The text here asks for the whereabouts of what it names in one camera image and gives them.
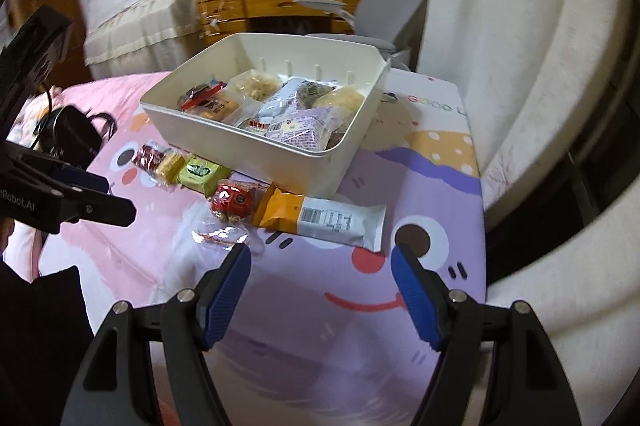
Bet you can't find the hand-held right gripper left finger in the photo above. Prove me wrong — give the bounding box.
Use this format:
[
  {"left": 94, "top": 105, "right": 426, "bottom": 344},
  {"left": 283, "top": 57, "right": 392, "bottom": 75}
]
[{"left": 60, "top": 242, "right": 252, "bottom": 426}]

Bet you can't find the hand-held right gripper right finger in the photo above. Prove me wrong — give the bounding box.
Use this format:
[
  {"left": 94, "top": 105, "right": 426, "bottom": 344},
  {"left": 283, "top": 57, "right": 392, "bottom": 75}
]
[{"left": 390, "top": 243, "right": 573, "bottom": 426}]

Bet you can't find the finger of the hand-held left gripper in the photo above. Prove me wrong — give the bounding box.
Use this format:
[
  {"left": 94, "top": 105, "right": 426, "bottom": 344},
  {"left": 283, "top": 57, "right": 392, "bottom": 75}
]
[
  {"left": 7, "top": 143, "right": 109, "bottom": 195},
  {"left": 55, "top": 185, "right": 137, "bottom": 228}
]

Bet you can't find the white plastic storage box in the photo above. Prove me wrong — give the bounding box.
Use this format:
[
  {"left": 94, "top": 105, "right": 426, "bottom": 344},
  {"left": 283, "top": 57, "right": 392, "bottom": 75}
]
[{"left": 139, "top": 32, "right": 392, "bottom": 199}]

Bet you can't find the orange snack packet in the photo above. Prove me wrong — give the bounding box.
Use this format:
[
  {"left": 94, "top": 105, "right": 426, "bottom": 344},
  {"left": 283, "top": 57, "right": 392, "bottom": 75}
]
[{"left": 197, "top": 91, "right": 246, "bottom": 123}]

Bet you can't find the purple white snack packet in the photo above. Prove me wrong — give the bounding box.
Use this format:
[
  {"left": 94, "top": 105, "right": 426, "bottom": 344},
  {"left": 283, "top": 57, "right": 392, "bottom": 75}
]
[{"left": 265, "top": 109, "right": 333, "bottom": 152}]

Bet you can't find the clear white pastry packet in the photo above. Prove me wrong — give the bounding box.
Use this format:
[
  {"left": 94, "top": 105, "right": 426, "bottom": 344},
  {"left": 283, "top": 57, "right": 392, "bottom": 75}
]
[{"left": 227, "top": 69, "right": 283, "bottom": 102}]

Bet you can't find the large red striped snack packet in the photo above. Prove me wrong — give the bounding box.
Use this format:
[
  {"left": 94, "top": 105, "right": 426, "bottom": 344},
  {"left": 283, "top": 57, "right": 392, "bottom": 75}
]
[{"left": 257, "top": 76, "right": 331, "bottom": 122}]

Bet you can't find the black bag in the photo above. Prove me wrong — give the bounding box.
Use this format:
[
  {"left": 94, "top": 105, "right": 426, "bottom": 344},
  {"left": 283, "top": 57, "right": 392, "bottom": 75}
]
[{"left": 37, "top": 104, "right": 118, "bottom": 169}]

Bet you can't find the clear red-print packet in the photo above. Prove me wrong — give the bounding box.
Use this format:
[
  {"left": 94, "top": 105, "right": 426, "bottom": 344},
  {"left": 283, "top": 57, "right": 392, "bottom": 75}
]
[{"left": 192, "top": 221, "right": 251, "bottom": 252}]

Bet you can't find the dark red snack packet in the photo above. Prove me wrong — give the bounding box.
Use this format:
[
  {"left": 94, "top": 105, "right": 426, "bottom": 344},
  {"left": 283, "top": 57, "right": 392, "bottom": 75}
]
[{"left": 131, "top": 142, "right": 168, "bottom": 172}]

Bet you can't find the yellow snack packet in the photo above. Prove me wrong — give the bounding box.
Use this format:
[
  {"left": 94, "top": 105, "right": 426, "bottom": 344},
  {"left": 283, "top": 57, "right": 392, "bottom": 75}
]
[{"left": 152, "top": 149, "right": 188, "bottom": 187}]

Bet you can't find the printed cartoon blanket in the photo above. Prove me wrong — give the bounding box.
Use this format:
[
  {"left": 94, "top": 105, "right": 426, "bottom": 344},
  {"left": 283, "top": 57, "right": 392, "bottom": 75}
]
[{"left": 10, "top": 69, "right": 488, "bottom": 426}]

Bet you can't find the red round snack packet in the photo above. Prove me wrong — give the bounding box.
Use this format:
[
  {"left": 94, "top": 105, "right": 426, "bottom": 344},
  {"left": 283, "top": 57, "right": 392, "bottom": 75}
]
[{"left": 210, "top": 180, "right": 268, "bottom": 223}]

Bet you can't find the green snack packet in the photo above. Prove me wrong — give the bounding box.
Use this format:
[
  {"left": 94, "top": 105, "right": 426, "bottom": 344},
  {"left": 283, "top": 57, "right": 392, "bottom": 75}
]
[{"left": 177, "top": 155, "right": 232, "bottom": 198}]

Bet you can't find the orange white bar packet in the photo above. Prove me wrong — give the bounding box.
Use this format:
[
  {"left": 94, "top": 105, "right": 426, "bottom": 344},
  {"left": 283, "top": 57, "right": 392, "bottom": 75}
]
[{"left": 251, "top": 183, "right": 388, "bottom": 253}]

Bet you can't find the beige bed cover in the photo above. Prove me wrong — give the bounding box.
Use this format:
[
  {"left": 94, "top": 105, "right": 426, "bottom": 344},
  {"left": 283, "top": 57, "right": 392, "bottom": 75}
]
[{"left": 82, "top": 0, "right": 221, "bottom": 80}]

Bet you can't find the person's dark clothing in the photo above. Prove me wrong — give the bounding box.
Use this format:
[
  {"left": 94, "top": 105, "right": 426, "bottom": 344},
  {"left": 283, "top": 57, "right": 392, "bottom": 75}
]
[{"left": 0, "top": 256, "right": 96, "bottom": 426}]

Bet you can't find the small red white packet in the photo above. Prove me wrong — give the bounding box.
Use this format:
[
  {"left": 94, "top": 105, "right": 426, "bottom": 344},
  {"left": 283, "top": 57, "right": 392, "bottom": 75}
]
[{"left": 240, "top": 116, "right": 273, "bottom": 136}]

